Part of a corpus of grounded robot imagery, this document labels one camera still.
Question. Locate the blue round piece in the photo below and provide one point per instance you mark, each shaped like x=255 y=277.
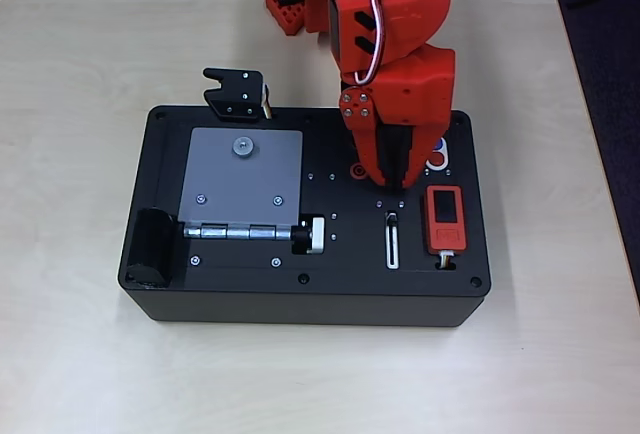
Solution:
x=440 y=145

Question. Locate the grey round door knob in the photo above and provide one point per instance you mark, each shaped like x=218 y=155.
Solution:
x=243 y=146

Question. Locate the white black probe plug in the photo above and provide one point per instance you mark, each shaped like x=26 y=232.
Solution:
x=317 y=234

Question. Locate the white slider track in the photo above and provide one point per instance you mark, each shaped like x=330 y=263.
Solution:
x=393 y=254

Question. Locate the silver door hinge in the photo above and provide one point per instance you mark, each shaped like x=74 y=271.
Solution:
x=235 y=231

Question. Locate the red robot arm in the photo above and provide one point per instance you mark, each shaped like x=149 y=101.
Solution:
x=415 y=9

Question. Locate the black task board box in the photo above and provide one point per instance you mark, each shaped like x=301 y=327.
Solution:
x=345 y=254

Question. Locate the red display module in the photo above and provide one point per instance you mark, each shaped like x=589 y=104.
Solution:
x=447 y=236

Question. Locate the grey hinged door plate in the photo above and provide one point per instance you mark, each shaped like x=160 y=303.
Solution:
x=240 y=184

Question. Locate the red banana socket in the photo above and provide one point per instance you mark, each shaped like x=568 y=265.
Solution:
x=356 y=172

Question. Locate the black rounded probe holder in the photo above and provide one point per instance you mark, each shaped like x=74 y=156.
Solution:
x=147 y=244

